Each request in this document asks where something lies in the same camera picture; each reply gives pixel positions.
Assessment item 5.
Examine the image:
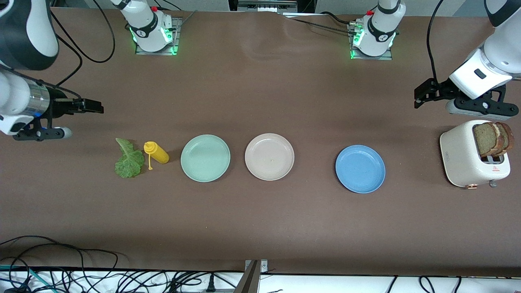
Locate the brown bread slice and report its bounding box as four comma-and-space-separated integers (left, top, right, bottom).
472, 122, 498, 158
493, 122, 515, 157

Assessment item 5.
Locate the green lettuce leaf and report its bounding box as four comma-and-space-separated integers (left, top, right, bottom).
114, 138, 146, 179

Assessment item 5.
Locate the yellow mustard squeeze bottle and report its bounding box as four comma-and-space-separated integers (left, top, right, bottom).
143, 141, 170, 171

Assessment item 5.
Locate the blue plate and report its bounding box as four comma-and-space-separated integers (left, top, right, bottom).
335, 145, 386, 194

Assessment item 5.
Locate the green plate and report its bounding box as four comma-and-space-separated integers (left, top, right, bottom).
180, 134, 231, 183

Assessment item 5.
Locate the beige plate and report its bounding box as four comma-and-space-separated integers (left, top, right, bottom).
245, 133, 295, 181

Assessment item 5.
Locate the white toaster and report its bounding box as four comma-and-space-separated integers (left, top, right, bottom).
439, 119, 511, 189

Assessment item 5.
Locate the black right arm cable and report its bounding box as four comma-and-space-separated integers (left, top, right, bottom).
49, 0, 116, 100

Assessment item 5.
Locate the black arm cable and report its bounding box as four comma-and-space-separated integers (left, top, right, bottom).
49, 0, 116, 100
426, 0, 447, 84

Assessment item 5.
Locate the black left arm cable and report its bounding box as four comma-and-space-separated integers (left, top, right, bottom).
426, 0, 447, 84

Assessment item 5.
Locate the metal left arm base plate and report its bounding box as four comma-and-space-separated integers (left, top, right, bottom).
347, 22, 394, 61

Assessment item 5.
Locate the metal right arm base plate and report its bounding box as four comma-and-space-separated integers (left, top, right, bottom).
134, 16, 183, 56

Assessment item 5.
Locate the black braided cable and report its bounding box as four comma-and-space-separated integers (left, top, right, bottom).
281, 11, 357, 36

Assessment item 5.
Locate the long looping black cable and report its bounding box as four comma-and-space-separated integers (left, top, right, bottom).
0, 235, 119, 281

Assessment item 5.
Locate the teal cable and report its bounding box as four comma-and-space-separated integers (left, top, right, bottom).
0, 265, 55, 293

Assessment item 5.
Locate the black device with metal rail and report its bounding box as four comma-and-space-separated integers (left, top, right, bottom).
228, 0, 316, 13

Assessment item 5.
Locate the tangled black cable bundle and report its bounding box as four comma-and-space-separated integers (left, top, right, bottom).
61, 269, 245, 293

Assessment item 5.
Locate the grey metal bracket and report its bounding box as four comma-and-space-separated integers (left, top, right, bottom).
232, 259, 269, 293

